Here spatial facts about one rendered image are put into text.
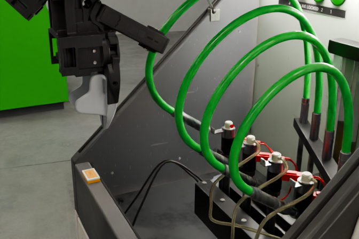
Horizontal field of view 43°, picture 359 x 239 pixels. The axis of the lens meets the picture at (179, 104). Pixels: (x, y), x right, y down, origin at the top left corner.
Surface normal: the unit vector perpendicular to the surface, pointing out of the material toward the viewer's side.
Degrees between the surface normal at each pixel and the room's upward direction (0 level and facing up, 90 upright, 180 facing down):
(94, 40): 90
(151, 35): 89
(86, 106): 93
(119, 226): 0
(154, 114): 90
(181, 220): 0
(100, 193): 0
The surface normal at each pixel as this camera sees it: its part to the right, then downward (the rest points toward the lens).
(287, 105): -0.90, 0.15
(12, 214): 0.00, -0.94
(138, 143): 0.44, 0.32
